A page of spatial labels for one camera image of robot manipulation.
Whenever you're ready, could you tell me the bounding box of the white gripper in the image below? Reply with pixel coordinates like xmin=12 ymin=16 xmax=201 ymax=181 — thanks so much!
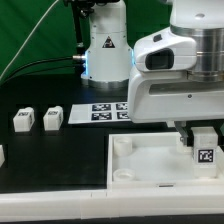
xmin=127 ymin=67 xmax=224 ymax=147

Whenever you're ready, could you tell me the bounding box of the white square tabletop tray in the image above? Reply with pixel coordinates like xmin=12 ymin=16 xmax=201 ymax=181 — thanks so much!
xmin=107 ymin=132 xmax=224 ymax=190

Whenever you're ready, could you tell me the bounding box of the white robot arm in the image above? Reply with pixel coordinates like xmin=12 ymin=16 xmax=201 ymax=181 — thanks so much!
xmin=82 ymin=0 xmax=224 ymax=147

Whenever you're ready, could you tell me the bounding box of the white sheet with markers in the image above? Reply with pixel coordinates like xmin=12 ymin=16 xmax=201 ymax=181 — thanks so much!
xmin=68 ymin=102 xmax=129 ymax=124

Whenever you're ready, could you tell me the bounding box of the white block left edge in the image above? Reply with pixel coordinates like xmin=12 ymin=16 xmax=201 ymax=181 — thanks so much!
xmin=0 ymin=145 xmax=5 ymax=167

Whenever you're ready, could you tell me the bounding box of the black cable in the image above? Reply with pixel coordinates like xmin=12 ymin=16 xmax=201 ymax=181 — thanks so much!
xmin=0 ymin=55 xmax=86 ymax=84

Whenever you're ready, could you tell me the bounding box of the white front fence rail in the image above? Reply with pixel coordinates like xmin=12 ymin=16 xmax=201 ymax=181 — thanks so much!
xmin=0 ymin=186 xmax=224 ymax=222

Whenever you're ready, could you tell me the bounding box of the grey cable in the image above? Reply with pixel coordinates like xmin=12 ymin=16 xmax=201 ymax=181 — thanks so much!
xmin=0 ymin=0 xmax=61 ymax=78

